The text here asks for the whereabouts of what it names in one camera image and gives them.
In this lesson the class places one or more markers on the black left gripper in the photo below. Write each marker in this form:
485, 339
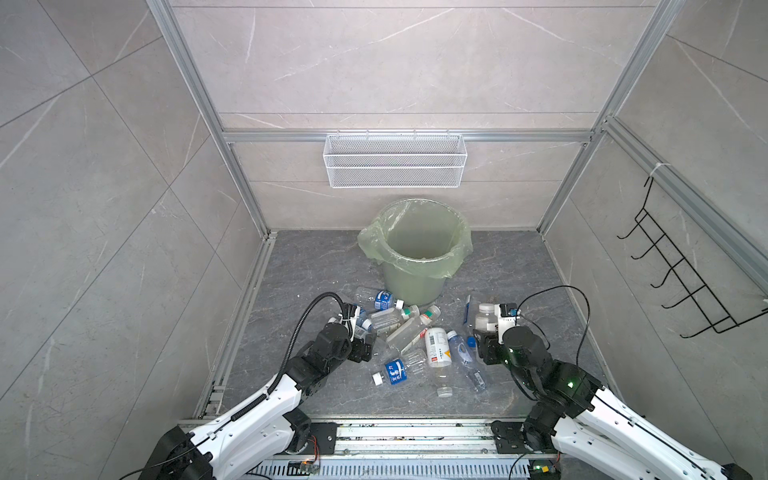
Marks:
361, 353

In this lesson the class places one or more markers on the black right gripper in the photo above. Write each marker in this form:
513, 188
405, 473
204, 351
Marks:
487, 346

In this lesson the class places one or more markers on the clear bottle blue cap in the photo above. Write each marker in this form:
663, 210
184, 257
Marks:
465, 361

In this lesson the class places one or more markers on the clear bottle blue label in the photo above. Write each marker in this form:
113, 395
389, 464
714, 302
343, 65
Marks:
365, 324
374, 299
408, 368

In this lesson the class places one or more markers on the square bottle blue red label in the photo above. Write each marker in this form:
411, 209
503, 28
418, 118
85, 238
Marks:
468, 313

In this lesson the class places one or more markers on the white labelled opaque bottle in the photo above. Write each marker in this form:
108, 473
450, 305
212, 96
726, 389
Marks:
437, 348

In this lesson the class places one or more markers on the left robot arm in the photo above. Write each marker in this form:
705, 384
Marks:
267, 423

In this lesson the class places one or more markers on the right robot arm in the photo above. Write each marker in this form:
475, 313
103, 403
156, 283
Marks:
575, 414

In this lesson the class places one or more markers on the green bin with bag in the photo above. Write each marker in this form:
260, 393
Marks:
419, 244

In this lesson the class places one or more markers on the clear bottle blue label top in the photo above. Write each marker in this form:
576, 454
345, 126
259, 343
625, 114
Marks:
374, 299

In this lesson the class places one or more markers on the clear bottle green ring cap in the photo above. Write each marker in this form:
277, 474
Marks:
387, 321

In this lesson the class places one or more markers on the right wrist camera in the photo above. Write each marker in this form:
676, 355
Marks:
507, 317

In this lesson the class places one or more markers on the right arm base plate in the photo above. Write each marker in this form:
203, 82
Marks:
517, 437

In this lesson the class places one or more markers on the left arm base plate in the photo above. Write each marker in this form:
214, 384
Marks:
314, 438

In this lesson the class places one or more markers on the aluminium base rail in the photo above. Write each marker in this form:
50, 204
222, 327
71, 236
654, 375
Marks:
402, 438

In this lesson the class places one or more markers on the white wire mesh basket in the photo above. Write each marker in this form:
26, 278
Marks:
394, 160

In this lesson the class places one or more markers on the black wire hook rack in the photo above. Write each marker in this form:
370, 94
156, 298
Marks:
677, 265

